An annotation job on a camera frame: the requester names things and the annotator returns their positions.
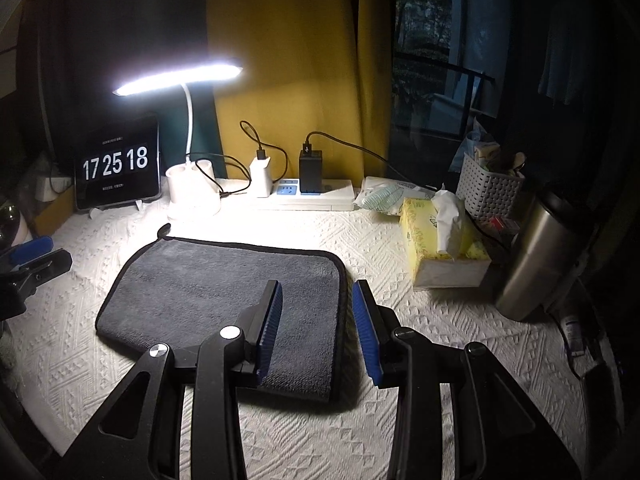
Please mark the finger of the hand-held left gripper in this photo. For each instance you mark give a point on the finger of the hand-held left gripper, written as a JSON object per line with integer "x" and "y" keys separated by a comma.
{"x": 31, "y": 251}

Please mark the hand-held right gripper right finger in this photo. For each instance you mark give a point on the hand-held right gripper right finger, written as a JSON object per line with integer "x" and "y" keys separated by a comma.
{"x": 364, "y": 332}

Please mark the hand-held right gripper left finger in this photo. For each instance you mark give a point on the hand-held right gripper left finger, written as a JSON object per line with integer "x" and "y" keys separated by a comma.
{"x": 269, "y": 327}

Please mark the grey microfibre towel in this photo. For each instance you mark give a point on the grey microfibre towel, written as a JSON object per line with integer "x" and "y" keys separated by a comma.
{"x": 210, "y": 290}

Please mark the white textured tablecloth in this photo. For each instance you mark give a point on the white textured tablecloth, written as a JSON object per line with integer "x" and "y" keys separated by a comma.
{"x": 350, "y": 435}

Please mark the yellow tissue box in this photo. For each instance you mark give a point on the yellow tissue box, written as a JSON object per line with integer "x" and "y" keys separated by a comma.
{"x": 440, "y": 245}

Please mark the tablet showing clock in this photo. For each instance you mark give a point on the tablet showing clock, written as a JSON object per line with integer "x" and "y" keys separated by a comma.
{"x": 116, "y": 162}

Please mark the white power strip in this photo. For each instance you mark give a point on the white power strip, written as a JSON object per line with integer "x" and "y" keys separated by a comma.
{"x": 310, "y": 196}

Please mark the wet wipes packet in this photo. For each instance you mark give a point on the wet wipes packet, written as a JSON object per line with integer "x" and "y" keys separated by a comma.
{"x": 390, "y": 194}

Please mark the white charger plug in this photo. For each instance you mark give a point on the white charger plug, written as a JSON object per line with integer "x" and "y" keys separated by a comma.
{"x": 260, "y": 175}

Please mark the black charger plug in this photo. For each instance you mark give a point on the black charger plug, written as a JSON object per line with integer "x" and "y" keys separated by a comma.
{"x": 311, "y": 170}

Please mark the white desk lamp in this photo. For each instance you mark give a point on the white desk lamp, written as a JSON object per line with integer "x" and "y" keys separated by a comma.
{"x": 192, "y": 180}

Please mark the stainless steel tumbler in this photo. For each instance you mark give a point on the stainless steel tumbler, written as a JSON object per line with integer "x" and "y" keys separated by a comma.
{"x": 535, "y": 255}

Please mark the white plastic basket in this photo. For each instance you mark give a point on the white plastic basket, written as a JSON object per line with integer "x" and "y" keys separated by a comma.
{"x": 487, "y": 187}

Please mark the dark green curtain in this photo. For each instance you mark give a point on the dark green curtain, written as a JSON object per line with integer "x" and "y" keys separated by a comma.
{"x": 125, "y": 35}

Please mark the yellow curtain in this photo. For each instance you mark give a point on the yellow curtain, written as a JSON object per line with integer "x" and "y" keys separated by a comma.
{"x": 295, "y": 60}

